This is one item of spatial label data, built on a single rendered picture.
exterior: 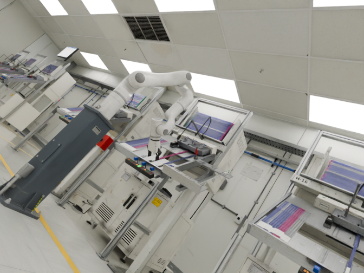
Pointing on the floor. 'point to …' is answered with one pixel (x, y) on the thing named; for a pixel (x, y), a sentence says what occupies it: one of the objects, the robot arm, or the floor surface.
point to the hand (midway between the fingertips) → (153, 157)
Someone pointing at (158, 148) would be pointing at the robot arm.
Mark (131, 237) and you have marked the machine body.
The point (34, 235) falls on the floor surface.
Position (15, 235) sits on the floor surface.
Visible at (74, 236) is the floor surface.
